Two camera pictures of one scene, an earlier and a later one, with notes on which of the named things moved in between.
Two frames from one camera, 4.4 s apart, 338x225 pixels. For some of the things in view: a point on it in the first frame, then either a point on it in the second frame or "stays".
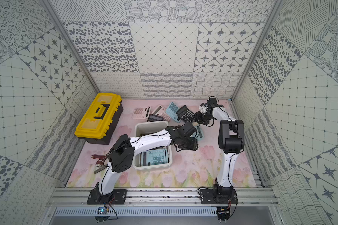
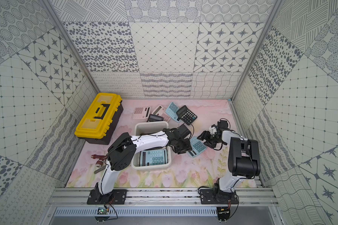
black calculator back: [185, 114] stays
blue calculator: [155, 157] stays
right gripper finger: [198, 116] -> [204, 135]
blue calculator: [199, 134] -> [197, 146]
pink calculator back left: [141, 113] stays
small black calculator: [154, 117] stays
